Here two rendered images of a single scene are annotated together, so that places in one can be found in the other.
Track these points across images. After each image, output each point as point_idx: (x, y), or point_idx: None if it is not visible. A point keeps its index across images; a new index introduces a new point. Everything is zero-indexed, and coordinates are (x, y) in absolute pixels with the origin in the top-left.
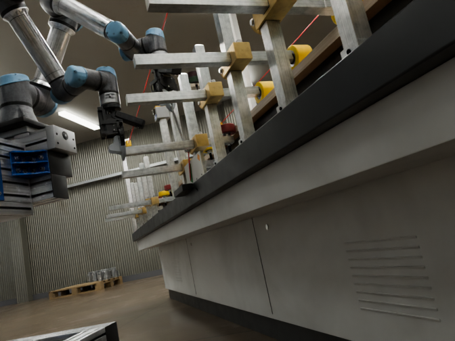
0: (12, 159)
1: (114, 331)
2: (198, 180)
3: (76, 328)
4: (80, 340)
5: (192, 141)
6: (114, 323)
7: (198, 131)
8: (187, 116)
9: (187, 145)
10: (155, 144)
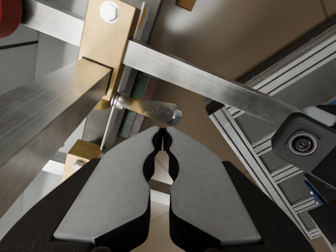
0: None
1: (212, 110)
2: (153, 26)
3: (226, 139)
4: (255, 85)
5: (132, 40)
6: (212, 113)
7: (73, 63)
8: (78, 96)
9: (152, 47)
10: (238, 84)
